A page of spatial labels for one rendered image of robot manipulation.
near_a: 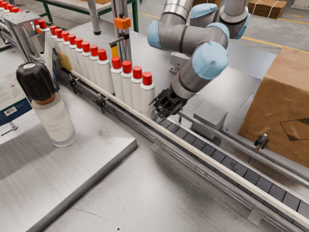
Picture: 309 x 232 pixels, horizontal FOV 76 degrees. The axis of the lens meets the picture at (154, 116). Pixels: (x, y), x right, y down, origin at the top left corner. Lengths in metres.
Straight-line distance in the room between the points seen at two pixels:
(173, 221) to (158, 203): 0.06
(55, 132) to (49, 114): 0.08
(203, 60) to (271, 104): 0.34
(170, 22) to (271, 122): 0.46
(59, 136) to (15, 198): 0.21
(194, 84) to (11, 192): 0.61
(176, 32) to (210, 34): 0.09
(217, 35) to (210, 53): 0.10
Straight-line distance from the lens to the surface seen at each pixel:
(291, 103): 0.71
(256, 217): 0.72
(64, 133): 0.73
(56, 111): 0.67
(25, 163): 0.80
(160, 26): 0.59
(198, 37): 0.56
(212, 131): 0.67
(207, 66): 0.46
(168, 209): 0.66
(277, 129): 0.78
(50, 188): 0.70
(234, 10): 0.97
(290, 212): 0.67
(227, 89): 1.09
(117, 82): 0.80
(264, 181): 0.72
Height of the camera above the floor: 1.45
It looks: 45 degrees down
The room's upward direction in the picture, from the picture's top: straight up
